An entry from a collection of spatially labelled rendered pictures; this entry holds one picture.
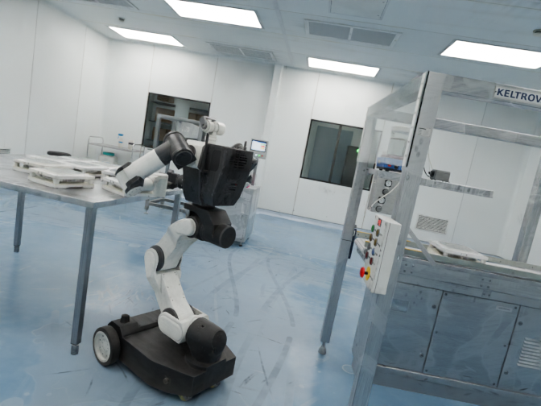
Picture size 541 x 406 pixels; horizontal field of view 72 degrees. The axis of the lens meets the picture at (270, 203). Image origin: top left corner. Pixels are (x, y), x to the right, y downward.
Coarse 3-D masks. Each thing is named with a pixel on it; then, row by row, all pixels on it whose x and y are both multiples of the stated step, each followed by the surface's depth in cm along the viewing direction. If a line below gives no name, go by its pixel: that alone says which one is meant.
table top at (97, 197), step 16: (0, 160) 263; (0, 176) 207; (16, 176) 216; (32, 192) 194; (48, 192) 192; (64, 192) 198; (80, 192) 206; (96, 192) 214; (176, 192) 278; (96, 208) 190
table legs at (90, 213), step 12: (84, 228) 192; (84, 240) 193; (84, 252) 193; (84, 264) 194; (84, 276) 195; (84, 288) 197; (84, 300) 199; (84, 312) 201; (72, 324) 199; (72, 336) 200; (72, 348) 201
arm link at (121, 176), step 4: (120, 172) 170; (124, 172) 170; (120, 176) 169; (124, 176) 169; (120, 180) 170; (124, 180) 169; (144, 180) 182; (148, 180) 185; (120, 184) 173; (124, 184) 169; (144, 184) 181; (148, 184) 184; (152, 184) 187; (124, 188) 169; (144, 188) 182; (148, 188) 185
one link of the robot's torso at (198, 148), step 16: (192, 144) 178; (208, 144) 175; (208, 160) 176; (224, 160) 170; (240, 160) 178; (192, 176) 179; (208, 176) 176; (224, 176) 174; (240, 176) 182; (192, 192) 181; (208, 192) 176; (224, 192) 179; (240, 192) 188
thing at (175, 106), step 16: (160, 96) 756; (160, 112) 759; (176, 112) 755; (192, 112) 751; (208, 112) 746; (144, 128) 767; (160, 128) 763; (176, 128) 759; (144, 144) 772; (160, 144) 767
